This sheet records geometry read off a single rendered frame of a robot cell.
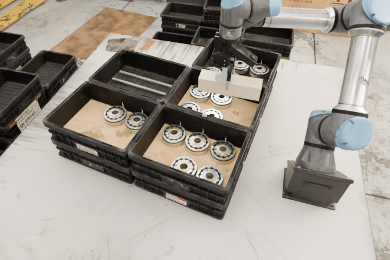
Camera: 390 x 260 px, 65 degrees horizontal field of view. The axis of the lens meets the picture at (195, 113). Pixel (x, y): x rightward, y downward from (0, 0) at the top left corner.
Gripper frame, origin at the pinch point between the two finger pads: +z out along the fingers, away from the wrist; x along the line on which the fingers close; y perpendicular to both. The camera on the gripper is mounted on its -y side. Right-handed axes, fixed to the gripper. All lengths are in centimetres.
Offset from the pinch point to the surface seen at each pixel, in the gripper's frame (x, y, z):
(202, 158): 19.4, 5.5, 25.8
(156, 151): 20.8, 24.6, 25.7
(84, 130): 18, 59, 26
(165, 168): 34.3, 15.9, 15.8
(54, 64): -74, 147, 70
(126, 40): -73, 80, 38
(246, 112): -11.8, -8.2, 25.8
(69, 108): 12, 68, 20
